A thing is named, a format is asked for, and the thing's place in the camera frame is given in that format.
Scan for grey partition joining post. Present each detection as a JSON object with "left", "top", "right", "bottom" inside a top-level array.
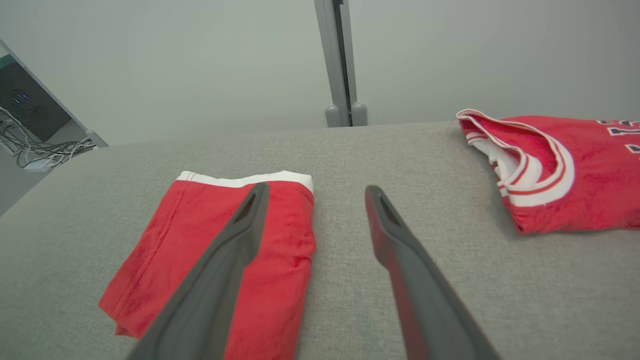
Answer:
[{"left": 314, "top": 0, "right": 369, "bottom": 128}]

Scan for white power strip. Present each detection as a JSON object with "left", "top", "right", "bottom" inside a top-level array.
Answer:
[{"left": 22, "top": 159, "right": 54, "bottom": 174}]

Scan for red jersey shirt white sleeves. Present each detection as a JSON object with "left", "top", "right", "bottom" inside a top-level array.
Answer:
[{"left": 456, "top": 108, "right": 640, "bottom": 235}]

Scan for red shorts white waistband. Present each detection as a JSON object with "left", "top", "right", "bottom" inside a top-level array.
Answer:
[{"left": 98, "top": 170, "right": 317, "bottom": 360}]

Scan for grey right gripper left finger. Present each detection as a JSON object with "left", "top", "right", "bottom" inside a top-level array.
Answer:
[{"left": 127, "top": 181, "right": 271, "bottom": 360}]

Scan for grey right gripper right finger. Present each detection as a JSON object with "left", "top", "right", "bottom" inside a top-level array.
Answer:
[{"left": 364, "top": 185, "right": 501, "bottom": 360}]

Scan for dark electronics box blue lights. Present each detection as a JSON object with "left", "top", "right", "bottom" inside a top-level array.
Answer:
[{"left": 0, "top": 54, "right": 71, "bottom": 143}]

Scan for white cable bundle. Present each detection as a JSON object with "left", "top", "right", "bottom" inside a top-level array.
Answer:
[{"left": 0, "top": 106, "right": 97, "bottom": 171}]

